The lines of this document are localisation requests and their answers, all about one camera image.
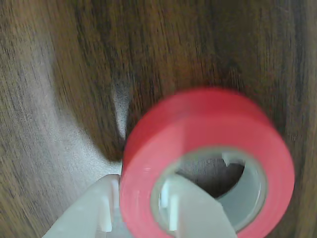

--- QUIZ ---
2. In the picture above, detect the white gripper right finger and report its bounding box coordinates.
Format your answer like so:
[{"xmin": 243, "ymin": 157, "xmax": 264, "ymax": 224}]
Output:
[{"xmin": 159, "ymin": 174, "xmax": 239, "ymax": 238}]

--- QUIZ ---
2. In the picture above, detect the red tape roll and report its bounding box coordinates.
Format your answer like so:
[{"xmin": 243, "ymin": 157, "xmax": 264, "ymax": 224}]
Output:
[{"xmin": 118, "ymin": 86, "xmax": 296, "ymax": 238}]

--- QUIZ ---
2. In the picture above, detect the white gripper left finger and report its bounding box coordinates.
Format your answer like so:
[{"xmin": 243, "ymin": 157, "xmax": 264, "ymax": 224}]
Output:
[{"xmin": 43, "ymin": 173, "xmax": 130, "ymax": 238}]

